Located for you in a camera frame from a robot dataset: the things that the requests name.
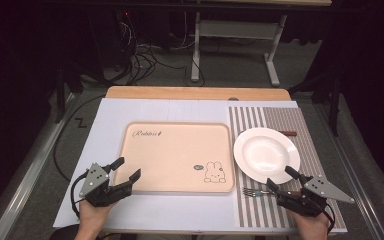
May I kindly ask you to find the aluminium floor rail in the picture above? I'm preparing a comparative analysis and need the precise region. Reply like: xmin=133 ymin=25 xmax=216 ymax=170
xmin=314 ymin=102 xmax=382 ymax=240
xmin=0 ymin=92 xmax=76 ymax=240

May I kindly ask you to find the right hand-held gripper cable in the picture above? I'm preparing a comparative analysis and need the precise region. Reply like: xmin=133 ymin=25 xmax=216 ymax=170
xmin=322 ymin=202 xmax=337 ymax=235

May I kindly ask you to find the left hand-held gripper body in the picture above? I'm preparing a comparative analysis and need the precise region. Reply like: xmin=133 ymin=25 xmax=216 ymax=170
xmin=78 ymin=162 xmax=134 ymax=208

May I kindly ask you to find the hand-held gripper cable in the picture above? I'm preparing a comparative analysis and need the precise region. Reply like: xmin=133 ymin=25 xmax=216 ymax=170
xmin=322 ymin=202 xmax=337 ymax=235
xmin=70 ymin=170 xmax=91 ymax=220

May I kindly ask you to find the tangle of black cables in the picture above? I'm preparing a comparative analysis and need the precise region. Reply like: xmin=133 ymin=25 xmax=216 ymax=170
xmin=112 ymin=11 xmax=208 ymax=87

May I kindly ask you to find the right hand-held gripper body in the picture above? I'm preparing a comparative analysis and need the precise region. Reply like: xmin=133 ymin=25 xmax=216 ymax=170
xmin=276 ymin=175 xmax=355 ymax=218

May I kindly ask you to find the light blue table mat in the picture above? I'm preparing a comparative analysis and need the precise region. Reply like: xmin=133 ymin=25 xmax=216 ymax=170
xmin=52 ymin=97 xmax=348 ymax=235

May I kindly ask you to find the white deep plate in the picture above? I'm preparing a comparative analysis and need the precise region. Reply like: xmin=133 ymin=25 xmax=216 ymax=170
xmin=232 ymin=126 xmax=301 ymax=185

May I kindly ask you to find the black metal stand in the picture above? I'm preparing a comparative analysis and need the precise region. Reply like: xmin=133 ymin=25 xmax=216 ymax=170
xmin=53 ymin=61 xmax=85 ymax=125
xmin=287 ymin=71 xmax=342 ymax=138

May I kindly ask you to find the grey striped placemat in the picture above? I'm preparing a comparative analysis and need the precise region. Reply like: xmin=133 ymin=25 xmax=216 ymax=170
xmin=228 ymin=106 xmax=348 ymax=232

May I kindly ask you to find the person's left hand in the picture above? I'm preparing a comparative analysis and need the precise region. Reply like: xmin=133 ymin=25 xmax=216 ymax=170
xmin=78 ymin=200 xmax=115 ymax=232

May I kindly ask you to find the person's right hand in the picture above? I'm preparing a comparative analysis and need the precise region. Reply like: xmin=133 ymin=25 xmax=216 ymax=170
xmin=288 ymin=210 xmax=331 ymax=235

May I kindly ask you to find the white metal desk frame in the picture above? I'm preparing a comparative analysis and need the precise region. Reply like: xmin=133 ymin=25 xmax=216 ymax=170
xmin=190 ymin=0 xmax=333 ymax=88

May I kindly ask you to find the person's dark clothing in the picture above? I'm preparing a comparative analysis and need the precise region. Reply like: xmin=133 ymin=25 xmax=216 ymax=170
xmin=48 ymin=223 xmax=81 ymax=240

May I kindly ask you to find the left hand-held gripper cable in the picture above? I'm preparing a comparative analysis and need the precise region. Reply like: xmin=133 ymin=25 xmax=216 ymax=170
xmin=70 ymin=170 xmax=91 ymax=220

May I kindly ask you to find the beige tray with rabbit print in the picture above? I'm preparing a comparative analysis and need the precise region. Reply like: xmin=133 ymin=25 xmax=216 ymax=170
xmin=113 ymin=121 xmax=237 ymax=195

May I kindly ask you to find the metal fork with wooden handle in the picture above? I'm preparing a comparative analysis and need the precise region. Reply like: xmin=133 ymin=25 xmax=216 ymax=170
xmin=242 ymin=187 xmax=302 ymax=198

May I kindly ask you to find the long black floor cable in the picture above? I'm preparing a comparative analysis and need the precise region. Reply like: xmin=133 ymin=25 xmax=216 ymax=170
xmin=52 ymin=94 xmax=106 ymax=183

